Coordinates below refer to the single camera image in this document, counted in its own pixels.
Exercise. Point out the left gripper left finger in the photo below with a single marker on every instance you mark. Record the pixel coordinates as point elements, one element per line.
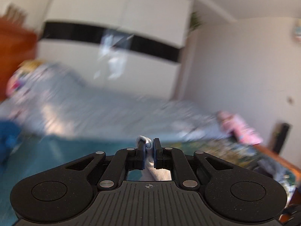
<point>118,166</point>

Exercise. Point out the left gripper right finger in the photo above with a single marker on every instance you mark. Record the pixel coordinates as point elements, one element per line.
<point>175,161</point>

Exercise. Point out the white light-blue garment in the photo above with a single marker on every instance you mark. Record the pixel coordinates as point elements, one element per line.
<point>149,173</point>

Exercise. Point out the pink blanket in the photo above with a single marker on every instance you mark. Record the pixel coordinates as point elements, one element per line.
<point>235,125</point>

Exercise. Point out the light blue floral quilt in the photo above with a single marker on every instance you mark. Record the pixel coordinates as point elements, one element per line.
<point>55,100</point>

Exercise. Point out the teal floral bed sheet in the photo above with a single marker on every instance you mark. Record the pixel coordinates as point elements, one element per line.
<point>35,155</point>

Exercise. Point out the dark blue garment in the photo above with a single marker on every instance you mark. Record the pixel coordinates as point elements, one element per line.
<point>10,133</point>

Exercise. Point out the white black-striped wardrobe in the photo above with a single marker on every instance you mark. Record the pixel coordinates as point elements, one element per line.
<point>130,46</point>

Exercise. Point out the green potted plant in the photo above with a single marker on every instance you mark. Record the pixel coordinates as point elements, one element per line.
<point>195,22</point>

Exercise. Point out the colourful cartoon pillow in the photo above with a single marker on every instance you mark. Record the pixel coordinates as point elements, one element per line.
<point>20,76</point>

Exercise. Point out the orange wooden headboard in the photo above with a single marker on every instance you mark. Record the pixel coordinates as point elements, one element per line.
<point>17,45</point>

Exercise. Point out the black box by wall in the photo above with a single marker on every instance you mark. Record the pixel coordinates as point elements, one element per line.
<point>281,134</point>

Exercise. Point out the wall switch panel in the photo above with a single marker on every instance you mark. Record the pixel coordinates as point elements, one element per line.
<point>15,15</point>

